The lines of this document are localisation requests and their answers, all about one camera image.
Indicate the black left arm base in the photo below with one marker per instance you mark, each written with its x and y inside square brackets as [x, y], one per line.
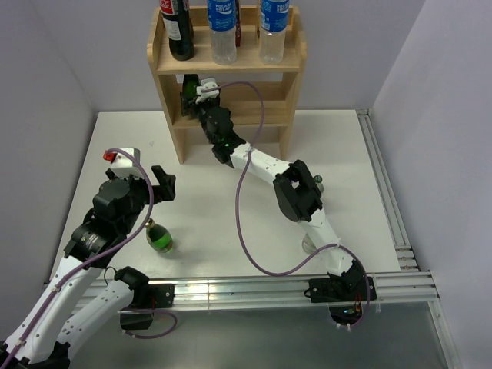
[150, 297]

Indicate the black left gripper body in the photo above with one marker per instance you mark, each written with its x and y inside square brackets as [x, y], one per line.
[140, 191]

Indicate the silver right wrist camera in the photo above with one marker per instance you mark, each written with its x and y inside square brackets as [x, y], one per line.
[207, 89]

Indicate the clear glass bottle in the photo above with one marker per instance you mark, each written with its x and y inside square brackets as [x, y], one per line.
[308, 245]
[319, 182]

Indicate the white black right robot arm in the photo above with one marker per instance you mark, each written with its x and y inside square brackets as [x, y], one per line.
[297, 193]

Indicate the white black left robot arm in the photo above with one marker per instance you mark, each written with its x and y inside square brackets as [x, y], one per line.
[52, 333]

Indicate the Pocari Sweat bottle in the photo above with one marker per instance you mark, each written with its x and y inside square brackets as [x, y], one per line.
[272, 30]
[222, 24]

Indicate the green glass bottle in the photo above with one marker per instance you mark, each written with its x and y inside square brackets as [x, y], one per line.
[158, 236]

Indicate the aluminium frame rail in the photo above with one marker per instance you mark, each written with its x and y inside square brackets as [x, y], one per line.
[230, 231]

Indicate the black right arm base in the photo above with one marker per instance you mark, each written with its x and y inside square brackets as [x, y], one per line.
[333, 289]

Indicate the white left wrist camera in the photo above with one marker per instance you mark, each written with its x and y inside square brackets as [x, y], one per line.
[121, 166]

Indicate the wooden two-tier shelf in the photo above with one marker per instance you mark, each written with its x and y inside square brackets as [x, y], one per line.
[271, 103]

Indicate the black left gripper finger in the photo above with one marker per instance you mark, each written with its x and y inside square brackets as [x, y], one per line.
[164, 179]
[164, 193]

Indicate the clear glass bottle front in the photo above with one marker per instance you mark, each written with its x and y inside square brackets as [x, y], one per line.
[308, 245]

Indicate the blue grape juice carton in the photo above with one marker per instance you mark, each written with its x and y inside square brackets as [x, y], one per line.
[237, 23]

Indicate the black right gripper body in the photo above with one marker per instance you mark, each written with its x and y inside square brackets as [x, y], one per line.
[203, 108]

